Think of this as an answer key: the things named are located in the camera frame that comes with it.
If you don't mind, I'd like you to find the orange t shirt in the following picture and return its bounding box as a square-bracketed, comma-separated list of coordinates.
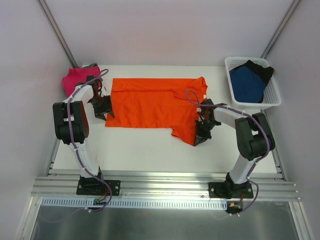
[105, 76, 208, 145]

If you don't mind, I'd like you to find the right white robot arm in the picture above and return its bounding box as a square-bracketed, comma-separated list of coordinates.
[193, 98, 276, 199]

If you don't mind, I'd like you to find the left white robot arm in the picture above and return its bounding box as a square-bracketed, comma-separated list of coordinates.
[52, 73, 115, 194]

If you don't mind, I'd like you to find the pink folded t shirt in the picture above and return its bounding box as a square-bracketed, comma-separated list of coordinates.
[62, 66, 101, 98]

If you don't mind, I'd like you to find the grey folded t shirt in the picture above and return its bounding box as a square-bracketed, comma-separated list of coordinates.
[83, 63, 100, 72]

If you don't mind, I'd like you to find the blue t shirt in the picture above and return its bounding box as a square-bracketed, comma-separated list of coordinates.
[229, 66, 267, 103]

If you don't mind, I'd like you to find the white plastic basket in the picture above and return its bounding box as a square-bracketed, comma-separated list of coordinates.
[224, 56, 282, 111]

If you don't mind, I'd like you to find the black t shirt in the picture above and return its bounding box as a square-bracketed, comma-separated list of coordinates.
[244, 60, 274, 85]

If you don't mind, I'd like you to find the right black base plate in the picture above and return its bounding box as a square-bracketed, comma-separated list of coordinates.
[208, 181, 254, 200]

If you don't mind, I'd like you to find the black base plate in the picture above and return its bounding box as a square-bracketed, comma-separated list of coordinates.
[76, 177, 121, 196]
[208, 181, 254, 200]

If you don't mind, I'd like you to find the white slotted cable duct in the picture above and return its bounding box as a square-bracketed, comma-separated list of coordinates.
[41, 197, 227, 210]

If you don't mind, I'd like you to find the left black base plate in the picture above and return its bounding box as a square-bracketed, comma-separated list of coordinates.
[76, 177, 121, 196]

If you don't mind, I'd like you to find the aluminium mounting rail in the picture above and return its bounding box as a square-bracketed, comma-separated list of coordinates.
[31, 169, 302, 202]

